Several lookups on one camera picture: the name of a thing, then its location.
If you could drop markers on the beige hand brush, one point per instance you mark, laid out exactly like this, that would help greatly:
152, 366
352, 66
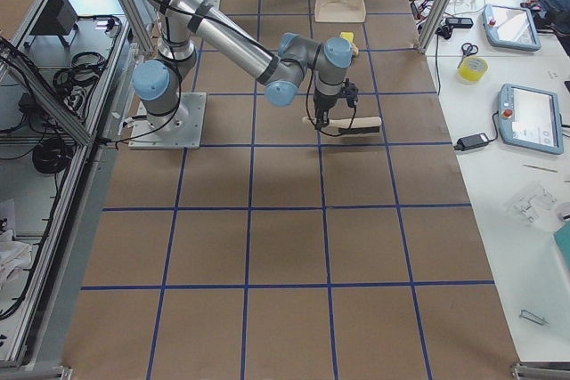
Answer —
352, 127

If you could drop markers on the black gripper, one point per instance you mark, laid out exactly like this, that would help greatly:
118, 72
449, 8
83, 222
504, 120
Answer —
322, 104

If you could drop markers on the yellow green sponge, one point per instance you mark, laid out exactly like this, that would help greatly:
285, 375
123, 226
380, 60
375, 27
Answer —
348, 36

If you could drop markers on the yellow tape roll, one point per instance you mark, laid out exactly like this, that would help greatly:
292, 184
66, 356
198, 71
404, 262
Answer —
472, 68

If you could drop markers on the black power adapter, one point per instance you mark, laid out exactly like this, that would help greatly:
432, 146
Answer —
472, 142

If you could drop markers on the black scissors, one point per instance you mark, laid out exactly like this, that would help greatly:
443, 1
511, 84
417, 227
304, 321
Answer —
468, 49

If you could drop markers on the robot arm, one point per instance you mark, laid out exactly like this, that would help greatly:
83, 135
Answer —
282, 72

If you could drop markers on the blue teach pendant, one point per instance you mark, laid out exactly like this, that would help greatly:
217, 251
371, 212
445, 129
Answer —
530, 118
510, 27

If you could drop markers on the beige dustpan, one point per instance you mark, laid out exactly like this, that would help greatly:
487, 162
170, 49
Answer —
340, 11

